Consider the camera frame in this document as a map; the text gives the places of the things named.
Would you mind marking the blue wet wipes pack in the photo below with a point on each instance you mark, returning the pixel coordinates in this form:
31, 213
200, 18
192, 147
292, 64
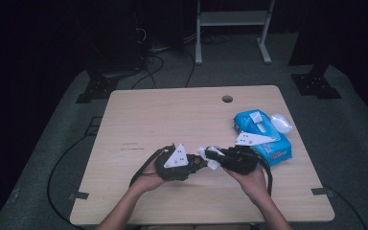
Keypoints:
278, 151

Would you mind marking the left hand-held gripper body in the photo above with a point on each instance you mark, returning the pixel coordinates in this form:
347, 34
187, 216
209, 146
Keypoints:
169, 174

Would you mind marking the person's left hand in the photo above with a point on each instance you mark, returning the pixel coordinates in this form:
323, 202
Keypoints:
147, 182

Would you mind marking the person's right hand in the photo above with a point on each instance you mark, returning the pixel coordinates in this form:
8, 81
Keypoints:
252, 185

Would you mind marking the black stand base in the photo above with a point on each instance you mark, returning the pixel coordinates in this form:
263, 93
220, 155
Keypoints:
314, 84
97, 89

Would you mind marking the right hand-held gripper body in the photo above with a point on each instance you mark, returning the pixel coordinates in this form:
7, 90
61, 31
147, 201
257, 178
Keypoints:
241, 159

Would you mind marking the white metal stand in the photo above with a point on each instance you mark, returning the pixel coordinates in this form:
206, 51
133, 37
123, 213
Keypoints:
233, 17

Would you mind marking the white wet wipe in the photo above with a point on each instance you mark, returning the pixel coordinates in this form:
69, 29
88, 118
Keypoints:
212, 164

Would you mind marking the clear plastic lid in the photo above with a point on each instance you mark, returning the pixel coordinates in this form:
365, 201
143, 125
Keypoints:
281, 123

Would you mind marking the grey tape piece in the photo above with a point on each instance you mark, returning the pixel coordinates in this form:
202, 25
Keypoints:
321, 191
78, 195

